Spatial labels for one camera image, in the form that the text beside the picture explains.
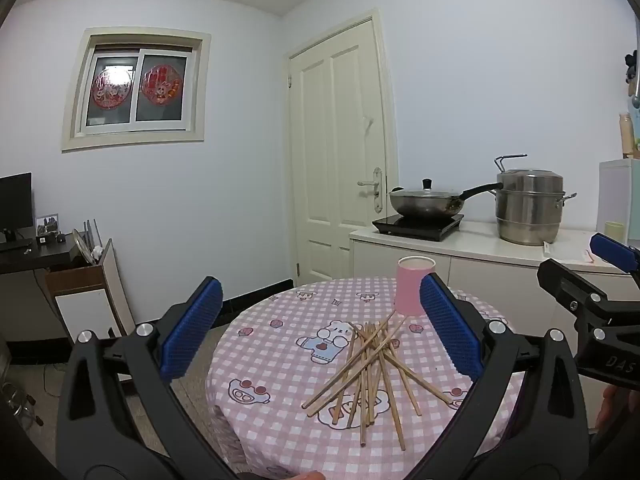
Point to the pink paper cup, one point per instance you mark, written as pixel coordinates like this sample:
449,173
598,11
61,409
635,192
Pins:
407,285

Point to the metal hanging ladle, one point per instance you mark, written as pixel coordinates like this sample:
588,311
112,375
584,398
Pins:
635,97

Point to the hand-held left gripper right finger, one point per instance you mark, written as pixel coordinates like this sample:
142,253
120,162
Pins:
450,325

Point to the bunch of wooden chopsticks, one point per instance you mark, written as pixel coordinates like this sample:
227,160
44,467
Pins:
371,355

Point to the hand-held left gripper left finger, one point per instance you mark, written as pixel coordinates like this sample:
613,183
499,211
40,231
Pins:
192,330

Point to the black computer monitor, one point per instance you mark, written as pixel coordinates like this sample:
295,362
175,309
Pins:
15,200

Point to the black induction cooker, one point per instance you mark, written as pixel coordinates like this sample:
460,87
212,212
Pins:
415,226

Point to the stainless steel steamer pot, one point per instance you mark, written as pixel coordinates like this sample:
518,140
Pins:
530,210

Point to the red round window decoration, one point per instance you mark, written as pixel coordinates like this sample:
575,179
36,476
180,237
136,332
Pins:
160,85
111,89

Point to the framed sliding window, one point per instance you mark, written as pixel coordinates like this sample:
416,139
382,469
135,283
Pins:
112,117

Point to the dark wooden desk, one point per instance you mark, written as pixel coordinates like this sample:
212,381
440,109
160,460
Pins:
30,257

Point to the white refrigerator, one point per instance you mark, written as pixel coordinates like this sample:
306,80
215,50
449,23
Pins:
620,190

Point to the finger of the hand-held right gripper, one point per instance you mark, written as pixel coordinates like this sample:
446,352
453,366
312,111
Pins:
575,285
614,251

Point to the person's right hand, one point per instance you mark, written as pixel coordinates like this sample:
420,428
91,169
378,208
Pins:
609,407

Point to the white kitchen cabinet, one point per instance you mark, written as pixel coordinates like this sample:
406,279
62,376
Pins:
500,270

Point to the round pot lid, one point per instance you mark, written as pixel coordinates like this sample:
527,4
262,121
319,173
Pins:
82,247

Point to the white paper slip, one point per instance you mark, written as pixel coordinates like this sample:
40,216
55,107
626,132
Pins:
547,248

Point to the pink checked tablecloth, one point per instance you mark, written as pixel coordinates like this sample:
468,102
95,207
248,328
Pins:
280,350

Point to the small photo frame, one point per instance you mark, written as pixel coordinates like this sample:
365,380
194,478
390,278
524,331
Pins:
47,222

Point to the pale yellow cup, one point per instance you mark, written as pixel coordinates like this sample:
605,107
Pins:
615,232

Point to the upright cutting boards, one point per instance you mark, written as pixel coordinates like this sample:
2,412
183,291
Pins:
92,235

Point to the wooden side cabinet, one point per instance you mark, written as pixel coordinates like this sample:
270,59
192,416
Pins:
85,300

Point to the cream panel door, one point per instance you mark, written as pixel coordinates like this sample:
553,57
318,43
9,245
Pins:
340,135

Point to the black hanging utensil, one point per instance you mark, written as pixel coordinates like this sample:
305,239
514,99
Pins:
631,62

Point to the glass wok lid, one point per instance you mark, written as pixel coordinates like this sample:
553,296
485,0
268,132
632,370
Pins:
425,191

